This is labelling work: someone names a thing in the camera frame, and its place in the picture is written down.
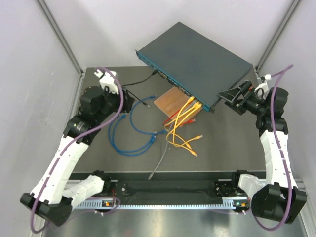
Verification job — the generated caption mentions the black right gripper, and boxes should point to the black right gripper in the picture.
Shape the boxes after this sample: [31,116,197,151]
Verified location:
[218,80,268,116]

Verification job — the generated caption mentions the yellow patch cable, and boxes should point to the yellow patch cable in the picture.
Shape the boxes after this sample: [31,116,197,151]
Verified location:
[165,103,204,149]
[167,101,201,157]
[166,97,196,149]

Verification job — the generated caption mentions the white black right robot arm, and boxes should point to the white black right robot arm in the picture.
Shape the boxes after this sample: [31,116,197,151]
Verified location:
[218,81,307,224]

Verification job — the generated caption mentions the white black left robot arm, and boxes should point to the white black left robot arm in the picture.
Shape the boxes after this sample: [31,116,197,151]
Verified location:
[20,86,135,227]

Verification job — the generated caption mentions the wooden base board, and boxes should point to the wooden base board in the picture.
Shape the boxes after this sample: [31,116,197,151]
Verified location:
[154,87,202,127]

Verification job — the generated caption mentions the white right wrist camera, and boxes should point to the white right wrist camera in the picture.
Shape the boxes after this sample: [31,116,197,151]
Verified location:
[255,74,272,93]

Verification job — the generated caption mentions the black patch cable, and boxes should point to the black patch cable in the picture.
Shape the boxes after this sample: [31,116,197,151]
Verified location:
[122,70,157,107]

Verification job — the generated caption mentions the dark blue network switch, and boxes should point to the dark blue network switch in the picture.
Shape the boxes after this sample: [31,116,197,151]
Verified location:
[136,22,253,112]

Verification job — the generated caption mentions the red patch cable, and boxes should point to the red patch cable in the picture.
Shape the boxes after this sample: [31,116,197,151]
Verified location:
[163,108,196,128]

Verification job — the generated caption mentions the grey patch cable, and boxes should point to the grey patch cable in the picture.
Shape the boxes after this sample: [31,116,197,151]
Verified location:
[147,140,170,180]

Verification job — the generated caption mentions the aluminium frame rail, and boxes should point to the aluminium frame rail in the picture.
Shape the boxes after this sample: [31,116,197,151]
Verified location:
[39,179,310,210]

